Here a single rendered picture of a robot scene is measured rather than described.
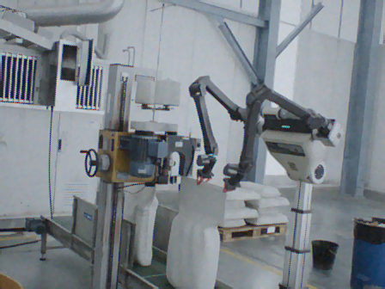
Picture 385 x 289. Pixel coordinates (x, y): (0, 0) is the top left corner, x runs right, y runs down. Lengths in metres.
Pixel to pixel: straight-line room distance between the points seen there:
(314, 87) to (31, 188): 6.77
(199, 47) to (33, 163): 3.94
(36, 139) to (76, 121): 0.52
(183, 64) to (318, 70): 3.60
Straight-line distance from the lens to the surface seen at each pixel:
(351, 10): 11.64
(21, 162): 5.55
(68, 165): 5.74
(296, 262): 3.10
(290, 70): 9.87
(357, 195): 11.37
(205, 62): 8.38
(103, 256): 3.08
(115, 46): 6.30
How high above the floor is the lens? 1.45
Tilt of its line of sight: 3 degrees down
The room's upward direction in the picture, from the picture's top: 5 degrees clockwise
